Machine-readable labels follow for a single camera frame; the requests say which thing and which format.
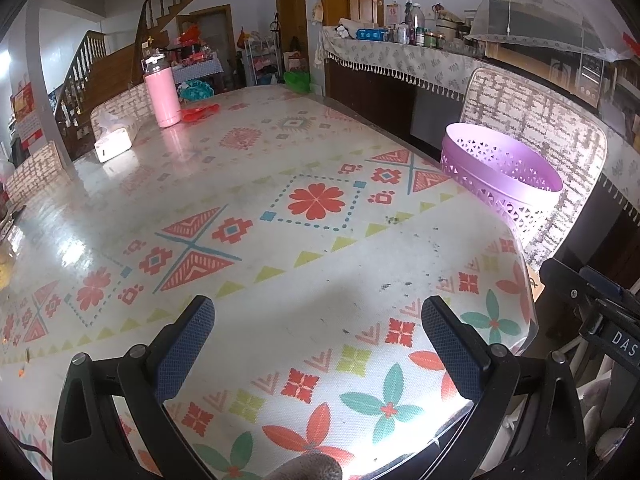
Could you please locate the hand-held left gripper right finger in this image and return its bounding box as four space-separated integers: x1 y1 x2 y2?
421 295 587 480

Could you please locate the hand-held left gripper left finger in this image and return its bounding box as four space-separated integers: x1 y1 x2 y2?
52 295 216 480

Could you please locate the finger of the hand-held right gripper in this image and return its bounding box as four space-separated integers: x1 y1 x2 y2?
539 258 601 321
580 266 640 311

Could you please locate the purple perforated plastic basket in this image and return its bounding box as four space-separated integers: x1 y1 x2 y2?
440 122 564 246

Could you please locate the person's right hand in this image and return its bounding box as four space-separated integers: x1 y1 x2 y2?
580 375 640 461

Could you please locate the person's left hand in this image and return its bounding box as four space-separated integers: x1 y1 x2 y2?
264 452 343 480

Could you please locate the printed cardboard box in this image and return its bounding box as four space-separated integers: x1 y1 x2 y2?
525 265 546 301

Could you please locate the patterned fabric chair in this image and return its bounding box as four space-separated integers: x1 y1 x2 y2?
90 82 153 136
4 141 76 201
459 66 608 267

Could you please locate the white tissue box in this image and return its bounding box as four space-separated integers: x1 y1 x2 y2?
92 110 133 163

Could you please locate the red plastic wrapper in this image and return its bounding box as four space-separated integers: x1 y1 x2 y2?
180 103 221 122

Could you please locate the pink thermos bottle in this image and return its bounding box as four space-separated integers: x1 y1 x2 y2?
141 49 182 128

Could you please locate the teal ribbed item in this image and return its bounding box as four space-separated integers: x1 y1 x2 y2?
180 80 215 101

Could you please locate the mesh food cover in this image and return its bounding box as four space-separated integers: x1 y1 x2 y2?
467 0 631 61

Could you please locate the cluttered side table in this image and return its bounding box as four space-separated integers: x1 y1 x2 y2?
170 25 223 96

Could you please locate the sideboard with patterned cloth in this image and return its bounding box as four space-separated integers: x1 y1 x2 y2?
320 25 640 196

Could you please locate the wooden staircase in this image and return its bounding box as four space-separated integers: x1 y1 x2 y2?
47 0 196 146

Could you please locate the row of jars and bottles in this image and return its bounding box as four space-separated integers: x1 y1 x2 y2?
385 0 473 51

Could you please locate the red wall calendar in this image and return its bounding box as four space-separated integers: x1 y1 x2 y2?
10 82 36 141

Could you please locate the white wire rack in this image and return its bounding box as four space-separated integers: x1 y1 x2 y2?
245 35 281 86

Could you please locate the wooden door frame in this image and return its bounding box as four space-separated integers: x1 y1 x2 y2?
175 5 236 91

